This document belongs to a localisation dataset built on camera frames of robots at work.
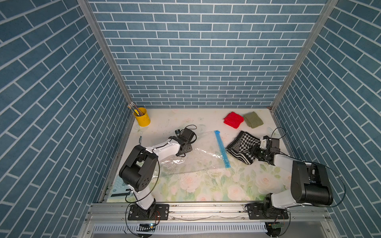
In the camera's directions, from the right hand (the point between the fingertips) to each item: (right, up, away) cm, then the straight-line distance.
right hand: (251, 149), depth 95 cm
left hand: (-40, 0, -1) cm, 40 cm away
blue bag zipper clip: (-21, +11, +10) cm, 26 cm away
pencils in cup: (-79, +27, +6) cm, 83 cm away
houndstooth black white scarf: (-8, +2, -1) cm, 8 cm away
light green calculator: (-75, -19, -18) cm, 80 cm away
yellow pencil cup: (-74, +19, +10) cm, 77 cm away
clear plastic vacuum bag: (-28, -2, -4) cm, 29 cm away
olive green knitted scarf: (+7, +19, +16) cm, 26 cm away
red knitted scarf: (-8, +19, +13) cm, 25 cm away
